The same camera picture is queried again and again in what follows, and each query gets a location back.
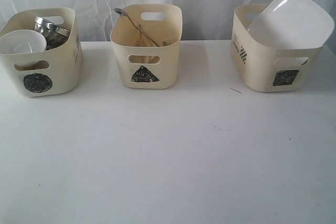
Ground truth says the white rectangular plate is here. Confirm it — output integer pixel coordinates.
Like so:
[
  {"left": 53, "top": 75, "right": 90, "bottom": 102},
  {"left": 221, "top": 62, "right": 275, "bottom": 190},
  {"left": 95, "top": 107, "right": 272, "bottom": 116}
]
[{"left": 247, "top": 0, "right": 334, "bottom": 50}]

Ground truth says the cream bin with square mark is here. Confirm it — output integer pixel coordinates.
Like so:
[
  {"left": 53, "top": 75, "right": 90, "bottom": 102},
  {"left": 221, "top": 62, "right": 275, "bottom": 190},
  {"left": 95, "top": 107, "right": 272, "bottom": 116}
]
[{"left": 230, "top": 4, "right": 323, "bottom": 92}]

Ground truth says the stainless steel bowl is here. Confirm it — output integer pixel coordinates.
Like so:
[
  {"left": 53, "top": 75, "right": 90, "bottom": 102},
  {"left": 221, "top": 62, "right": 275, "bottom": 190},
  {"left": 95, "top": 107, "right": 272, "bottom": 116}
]
[{"left": 34, "top": 16, "right": 70, "bottom": 50}]

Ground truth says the white ceramic bowl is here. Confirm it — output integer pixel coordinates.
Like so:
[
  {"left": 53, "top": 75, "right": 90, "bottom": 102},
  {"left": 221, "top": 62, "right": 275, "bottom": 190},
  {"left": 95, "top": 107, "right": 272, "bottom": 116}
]
[{"left": 1, "top": 29, "right": 47, "bottom": 68}]

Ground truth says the cream bin with triangle mark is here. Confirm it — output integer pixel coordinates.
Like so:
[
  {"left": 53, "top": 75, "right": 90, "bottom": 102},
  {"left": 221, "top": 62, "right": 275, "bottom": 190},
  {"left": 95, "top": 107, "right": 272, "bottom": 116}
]
[{"left": 110, "top": 4, "right": 183, "bottom": 89}]

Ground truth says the cream bin with circle mark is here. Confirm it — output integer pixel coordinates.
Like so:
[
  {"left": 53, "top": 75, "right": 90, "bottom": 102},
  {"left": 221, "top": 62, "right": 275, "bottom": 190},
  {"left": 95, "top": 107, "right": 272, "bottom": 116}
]
[{"left": 1, "top": 7, "right": 82, "bottom": 97}]

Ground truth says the wooden chopstick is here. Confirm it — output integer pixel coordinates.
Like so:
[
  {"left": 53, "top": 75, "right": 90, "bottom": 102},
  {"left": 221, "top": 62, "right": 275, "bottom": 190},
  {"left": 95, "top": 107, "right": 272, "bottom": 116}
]
[{"left": 138, "top": 24, "right": 156, "bottom": 46}]

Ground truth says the steel spoon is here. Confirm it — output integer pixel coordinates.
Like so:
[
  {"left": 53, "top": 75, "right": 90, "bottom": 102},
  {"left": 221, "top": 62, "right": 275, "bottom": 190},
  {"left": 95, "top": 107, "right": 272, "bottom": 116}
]
[{"left": 114, "top": 8, "right": 160, "bottom": 47}]

